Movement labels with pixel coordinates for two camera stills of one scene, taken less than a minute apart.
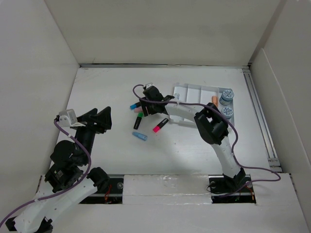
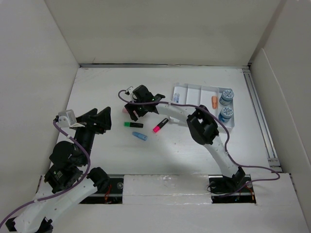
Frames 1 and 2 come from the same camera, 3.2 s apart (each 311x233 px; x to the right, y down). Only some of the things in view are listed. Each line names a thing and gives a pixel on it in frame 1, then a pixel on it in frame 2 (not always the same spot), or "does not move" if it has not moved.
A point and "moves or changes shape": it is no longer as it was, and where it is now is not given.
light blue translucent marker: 140,135 does not move
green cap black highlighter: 140,115 moves or changes shape
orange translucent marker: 215,99 does not move
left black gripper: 104,117 does not move
